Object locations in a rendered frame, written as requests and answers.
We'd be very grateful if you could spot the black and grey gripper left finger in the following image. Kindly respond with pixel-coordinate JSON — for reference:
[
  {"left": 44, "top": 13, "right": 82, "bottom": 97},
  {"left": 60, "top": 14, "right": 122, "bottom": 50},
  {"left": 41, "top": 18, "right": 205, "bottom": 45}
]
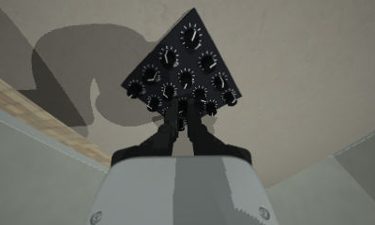
[{"left": 111, "top": 97, "right": 179, "bottom": 166}]

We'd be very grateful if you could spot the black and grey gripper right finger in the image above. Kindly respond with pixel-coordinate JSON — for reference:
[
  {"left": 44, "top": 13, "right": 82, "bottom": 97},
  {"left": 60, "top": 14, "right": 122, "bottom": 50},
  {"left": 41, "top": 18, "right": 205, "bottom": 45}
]
[{"left": 187, "top": 97, "right": 252, "bottom": 166}]

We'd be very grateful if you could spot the black knob box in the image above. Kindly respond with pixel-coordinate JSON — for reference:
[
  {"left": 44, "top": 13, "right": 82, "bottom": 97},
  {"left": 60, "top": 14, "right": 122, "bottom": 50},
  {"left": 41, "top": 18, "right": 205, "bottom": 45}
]
[{"left": 121, "top": 7, "right": 242, "bottom": 131}]

